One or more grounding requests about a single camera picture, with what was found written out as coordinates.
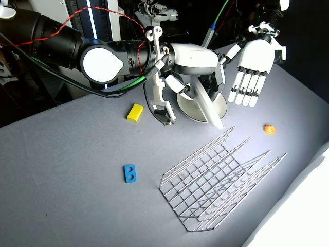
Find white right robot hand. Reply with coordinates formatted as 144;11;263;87
164;43;227;101

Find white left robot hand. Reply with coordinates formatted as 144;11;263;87
224;38;276;108

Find white plate black rim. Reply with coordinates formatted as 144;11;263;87
176;90;228;123

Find white plate with dark smudge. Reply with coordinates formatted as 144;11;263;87
192;77;224;130

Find black box with blue light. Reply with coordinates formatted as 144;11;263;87
164;25;190;39

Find white robot part on bench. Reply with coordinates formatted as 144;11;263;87
135;0;179;26

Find orange swirl cookie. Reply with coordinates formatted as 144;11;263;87
263;123;277;135

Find yellow rectangular block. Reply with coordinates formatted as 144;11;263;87
126;103;144;123

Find robot column with blue light strip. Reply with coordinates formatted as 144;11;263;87
51;0;121;90

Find blue block with two holes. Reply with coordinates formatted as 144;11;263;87
123;164;138;184

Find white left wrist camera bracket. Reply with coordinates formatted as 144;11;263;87
248;22;287;65

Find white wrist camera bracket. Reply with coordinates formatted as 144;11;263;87
248;22;287;65
143;25;178;126

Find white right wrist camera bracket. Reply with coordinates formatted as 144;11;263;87
143;25;178;126

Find green cable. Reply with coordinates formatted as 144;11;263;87
202;0;230;47
30;56;161;94

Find silver wire dish rack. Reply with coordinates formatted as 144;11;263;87
159;126;288;232

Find red black twisted wire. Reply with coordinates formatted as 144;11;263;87
0;6;155;75

